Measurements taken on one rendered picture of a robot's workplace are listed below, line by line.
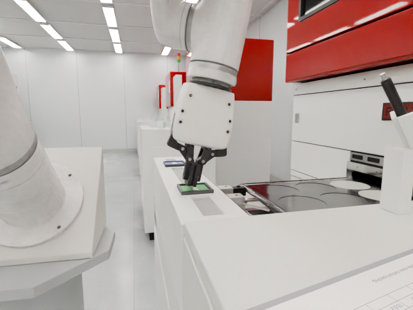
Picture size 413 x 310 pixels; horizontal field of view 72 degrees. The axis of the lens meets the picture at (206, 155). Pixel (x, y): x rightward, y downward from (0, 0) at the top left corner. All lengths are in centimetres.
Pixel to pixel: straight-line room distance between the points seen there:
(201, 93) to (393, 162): 29
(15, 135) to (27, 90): 839
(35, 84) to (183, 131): 841
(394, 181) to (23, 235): 62
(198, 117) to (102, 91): 806
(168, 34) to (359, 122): 69
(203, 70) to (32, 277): 45
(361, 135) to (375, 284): 77
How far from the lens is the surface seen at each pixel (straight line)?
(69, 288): 70
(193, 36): 49
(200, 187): 51
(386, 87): 42
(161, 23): 50
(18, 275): 62
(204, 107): 47
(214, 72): 46
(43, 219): 64
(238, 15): 50
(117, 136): 848
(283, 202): 67
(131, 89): 847
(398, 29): 89
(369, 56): 94
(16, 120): 49
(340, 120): 108
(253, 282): 25
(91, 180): 69
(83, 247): 62
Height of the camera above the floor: 109
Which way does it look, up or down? 8 degrees down
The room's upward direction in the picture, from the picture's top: straight up
